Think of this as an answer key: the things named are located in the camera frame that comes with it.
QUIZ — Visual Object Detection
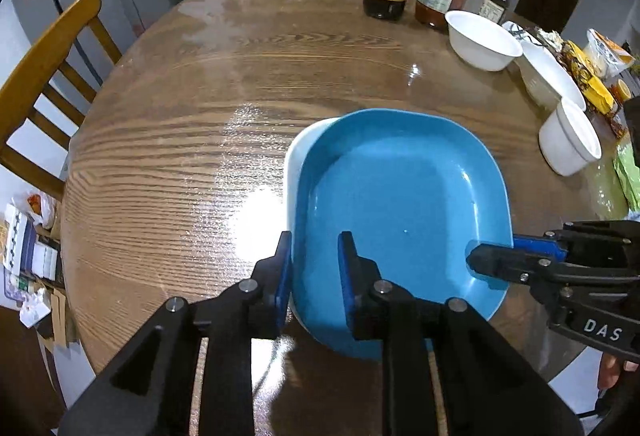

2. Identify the medium white bowl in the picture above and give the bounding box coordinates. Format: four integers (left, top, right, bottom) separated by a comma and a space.
444, 10, 524, 72

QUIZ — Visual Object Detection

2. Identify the person's right hand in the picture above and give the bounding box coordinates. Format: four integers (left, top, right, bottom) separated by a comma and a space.
597, 355, 640, 392

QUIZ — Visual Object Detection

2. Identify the wooden chair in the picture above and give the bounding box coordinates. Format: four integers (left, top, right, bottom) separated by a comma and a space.
0, 0, 123, 203

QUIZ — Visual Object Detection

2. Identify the blue plate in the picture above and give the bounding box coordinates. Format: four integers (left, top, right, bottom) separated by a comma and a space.
291, 108, 514, 361

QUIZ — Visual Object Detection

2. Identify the yellow snack bag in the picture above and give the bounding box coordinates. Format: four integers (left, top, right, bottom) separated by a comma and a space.
559, 40, 617, 118

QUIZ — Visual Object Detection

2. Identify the white plate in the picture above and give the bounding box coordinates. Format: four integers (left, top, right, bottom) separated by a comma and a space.
282, 117, 351, 347

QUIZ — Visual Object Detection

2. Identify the small white bowl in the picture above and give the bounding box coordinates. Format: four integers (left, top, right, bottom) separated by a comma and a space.
538, 97, 603, 177

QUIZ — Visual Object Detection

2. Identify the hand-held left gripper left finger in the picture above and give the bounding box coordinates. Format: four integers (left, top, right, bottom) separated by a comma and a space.
60, 231, 293, 436

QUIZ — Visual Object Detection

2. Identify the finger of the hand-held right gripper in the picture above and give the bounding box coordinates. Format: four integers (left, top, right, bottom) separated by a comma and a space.
467, 243, 640, 317
514, 219, 640, 267

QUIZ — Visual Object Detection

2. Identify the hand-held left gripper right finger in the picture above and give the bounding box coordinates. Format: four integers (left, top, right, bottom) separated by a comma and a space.
337, 231, 586, 436

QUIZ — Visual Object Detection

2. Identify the large white bowl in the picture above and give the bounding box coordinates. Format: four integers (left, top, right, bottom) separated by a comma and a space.
519, 40, 587, 113

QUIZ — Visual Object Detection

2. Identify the white snack bag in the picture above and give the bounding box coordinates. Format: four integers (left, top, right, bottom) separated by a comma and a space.
581, 28, 637, 79

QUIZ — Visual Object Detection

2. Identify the pile of boxes and papers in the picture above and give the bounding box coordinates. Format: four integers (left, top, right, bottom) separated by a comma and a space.
0, 188, 78, 352

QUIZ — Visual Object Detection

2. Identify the white rectangular dish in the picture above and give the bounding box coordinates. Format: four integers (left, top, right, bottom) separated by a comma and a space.
501, 20, 548, 48

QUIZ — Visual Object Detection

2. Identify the green packet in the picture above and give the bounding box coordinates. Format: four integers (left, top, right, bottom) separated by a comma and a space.
612, 136, 640, 213

